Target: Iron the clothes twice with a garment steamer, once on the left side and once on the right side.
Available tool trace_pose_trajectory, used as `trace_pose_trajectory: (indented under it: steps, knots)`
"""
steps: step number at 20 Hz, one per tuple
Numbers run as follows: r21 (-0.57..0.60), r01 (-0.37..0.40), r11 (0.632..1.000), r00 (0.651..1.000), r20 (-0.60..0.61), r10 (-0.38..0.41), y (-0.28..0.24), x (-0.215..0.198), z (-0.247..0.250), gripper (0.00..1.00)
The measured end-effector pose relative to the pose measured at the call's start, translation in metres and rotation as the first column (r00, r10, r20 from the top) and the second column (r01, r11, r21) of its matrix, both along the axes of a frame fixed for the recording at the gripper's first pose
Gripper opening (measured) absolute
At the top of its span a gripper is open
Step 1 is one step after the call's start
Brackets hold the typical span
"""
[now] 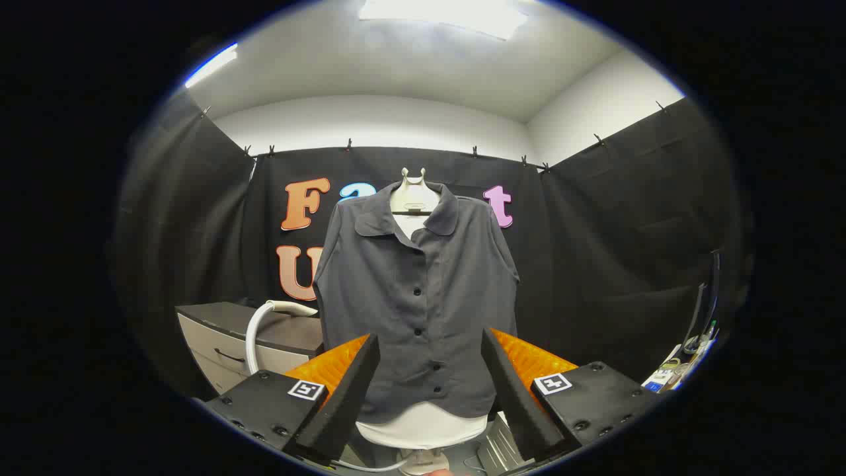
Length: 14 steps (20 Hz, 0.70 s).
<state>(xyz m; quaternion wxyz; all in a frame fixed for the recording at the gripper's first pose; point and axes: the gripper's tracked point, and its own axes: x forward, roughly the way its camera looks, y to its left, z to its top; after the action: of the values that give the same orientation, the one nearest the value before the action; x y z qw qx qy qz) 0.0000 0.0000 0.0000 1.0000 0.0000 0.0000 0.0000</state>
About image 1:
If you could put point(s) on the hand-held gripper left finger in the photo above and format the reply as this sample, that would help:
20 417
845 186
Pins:
344 403

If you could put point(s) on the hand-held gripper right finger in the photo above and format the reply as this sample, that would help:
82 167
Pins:
522 403

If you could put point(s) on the white garment steamer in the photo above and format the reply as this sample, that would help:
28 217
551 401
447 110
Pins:
291 307

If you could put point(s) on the grey button-up shirt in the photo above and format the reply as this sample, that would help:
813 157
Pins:
423 317

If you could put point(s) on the grey ribbed base unit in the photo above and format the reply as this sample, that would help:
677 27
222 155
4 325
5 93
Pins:
499 443

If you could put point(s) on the grey drawer cabinet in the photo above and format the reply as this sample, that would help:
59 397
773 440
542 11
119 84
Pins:
211 337

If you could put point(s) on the pile of small desk items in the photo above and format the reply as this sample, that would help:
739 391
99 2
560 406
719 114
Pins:
667 373

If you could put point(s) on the white mannequin torso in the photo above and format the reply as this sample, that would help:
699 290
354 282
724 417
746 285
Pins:
413 195

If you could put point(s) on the ceiling light panel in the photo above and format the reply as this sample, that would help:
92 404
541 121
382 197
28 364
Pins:
449 13
211 65

